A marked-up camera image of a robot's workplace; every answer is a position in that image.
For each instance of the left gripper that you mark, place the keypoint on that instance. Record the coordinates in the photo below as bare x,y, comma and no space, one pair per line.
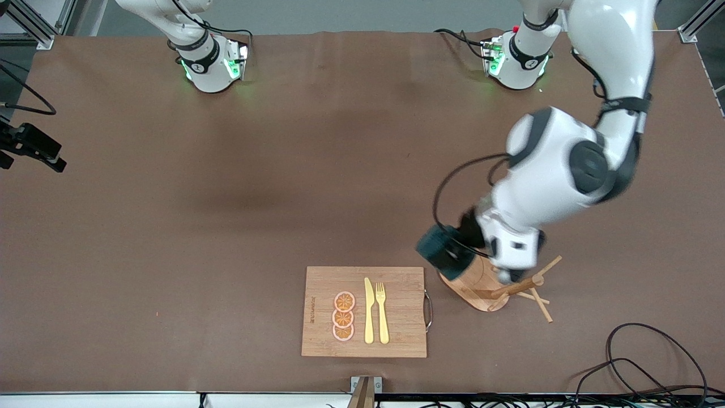
468,225

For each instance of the dark green cup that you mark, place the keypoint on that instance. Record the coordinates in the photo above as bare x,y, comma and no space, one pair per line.
433,252

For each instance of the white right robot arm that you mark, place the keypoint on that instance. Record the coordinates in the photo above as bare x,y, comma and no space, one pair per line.
209,73

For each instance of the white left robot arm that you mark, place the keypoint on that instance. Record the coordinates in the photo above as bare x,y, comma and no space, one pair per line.
555,164

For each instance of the wooden mug tree rack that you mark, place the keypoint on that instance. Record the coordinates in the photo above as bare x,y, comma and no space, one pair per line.
473,286

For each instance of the bamboo cutting board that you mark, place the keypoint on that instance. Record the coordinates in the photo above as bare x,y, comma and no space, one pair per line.
402,317

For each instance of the yellow plastic fork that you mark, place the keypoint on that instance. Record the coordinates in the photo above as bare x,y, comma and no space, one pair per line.
383,323

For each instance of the yellow plastic knife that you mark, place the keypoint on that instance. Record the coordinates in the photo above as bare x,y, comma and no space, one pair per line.
369,317

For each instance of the orange fruit slice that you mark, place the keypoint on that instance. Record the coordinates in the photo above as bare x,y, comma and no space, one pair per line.
342,318
343,332
344,301

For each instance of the aluminium frame profile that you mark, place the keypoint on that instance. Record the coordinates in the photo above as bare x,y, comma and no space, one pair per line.
45,41
688,35

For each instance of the metal bracket with post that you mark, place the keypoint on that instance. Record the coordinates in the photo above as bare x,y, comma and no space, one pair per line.
365,385

